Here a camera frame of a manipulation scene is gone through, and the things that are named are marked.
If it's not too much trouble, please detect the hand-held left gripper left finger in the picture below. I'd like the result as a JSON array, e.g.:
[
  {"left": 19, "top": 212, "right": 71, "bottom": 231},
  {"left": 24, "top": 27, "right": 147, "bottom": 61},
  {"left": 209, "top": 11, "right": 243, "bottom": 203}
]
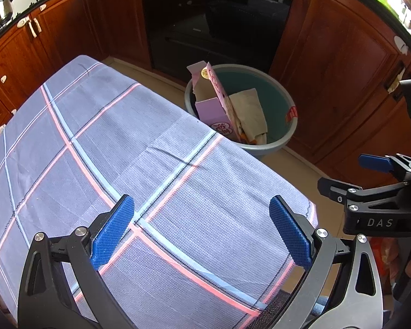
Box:
[{"left": 18, "top": 194, "right": 136, "bottom": 329}]

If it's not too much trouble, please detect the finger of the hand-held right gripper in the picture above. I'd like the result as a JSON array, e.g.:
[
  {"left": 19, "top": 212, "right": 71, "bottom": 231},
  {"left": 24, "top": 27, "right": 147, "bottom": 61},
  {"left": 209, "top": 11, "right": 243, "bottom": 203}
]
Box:
[
  {"left": 358, "top": 154, "right": 411, "bottom": 180},
  {"left": 317, "top": 177, "right": 408, "bottom": 206}
]

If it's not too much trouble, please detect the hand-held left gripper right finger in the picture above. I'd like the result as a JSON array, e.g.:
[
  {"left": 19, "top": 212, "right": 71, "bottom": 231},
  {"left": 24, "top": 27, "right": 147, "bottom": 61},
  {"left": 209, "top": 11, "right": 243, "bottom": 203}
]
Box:
[{"left": 268, "top": 195, "right": 384, "bottom": 329}]

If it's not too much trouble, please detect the teal trash bin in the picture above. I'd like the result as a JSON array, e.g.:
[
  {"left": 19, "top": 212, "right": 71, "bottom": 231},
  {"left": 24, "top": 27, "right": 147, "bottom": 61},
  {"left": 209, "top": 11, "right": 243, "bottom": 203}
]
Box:
[{"left": 184, "top": 63, "right": 298, "bottom": 155}]

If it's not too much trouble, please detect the beige paper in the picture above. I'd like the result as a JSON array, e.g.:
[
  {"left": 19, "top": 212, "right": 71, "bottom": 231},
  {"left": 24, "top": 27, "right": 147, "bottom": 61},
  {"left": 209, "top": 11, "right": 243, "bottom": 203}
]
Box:
[{"left": 229, "top": 88, "right": 268, "bottom": 144}]

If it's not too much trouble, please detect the pink cartoon snack box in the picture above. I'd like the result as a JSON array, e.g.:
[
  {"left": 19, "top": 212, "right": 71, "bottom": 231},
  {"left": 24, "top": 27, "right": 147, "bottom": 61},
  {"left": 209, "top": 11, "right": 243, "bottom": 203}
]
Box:
[{"left": 187, "top": 62, "right": 247, "bottom": 143}]

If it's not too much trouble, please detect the orange plastic bag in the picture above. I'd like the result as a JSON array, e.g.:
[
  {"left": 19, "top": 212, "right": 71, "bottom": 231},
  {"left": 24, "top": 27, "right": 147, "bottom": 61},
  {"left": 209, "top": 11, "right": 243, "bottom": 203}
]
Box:
[{"left": 370, "top": 238, "right": 399, "bottom": 283}]

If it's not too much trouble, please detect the blue plaid tablecloth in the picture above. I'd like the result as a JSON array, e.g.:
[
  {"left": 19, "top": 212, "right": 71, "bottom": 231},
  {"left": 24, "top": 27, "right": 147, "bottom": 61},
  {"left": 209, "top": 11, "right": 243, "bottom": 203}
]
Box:
[{"left": 0, "top": 54, "right": 318, "bottom": 329}]

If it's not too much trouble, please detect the brown wooden kitchen cabinet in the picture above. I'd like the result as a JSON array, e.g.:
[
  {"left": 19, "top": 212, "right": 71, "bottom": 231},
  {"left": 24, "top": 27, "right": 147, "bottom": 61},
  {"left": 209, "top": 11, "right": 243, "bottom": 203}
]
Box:
[{"left": 0, "top": 0, "right": 411, "bottom": 186}]

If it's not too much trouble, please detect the black built-in oven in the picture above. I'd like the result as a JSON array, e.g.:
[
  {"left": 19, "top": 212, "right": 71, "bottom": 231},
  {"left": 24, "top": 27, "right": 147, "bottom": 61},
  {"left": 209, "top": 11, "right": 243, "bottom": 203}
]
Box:
[{"left": 140, "top": 0, "right": 298, "bottom": 83}]

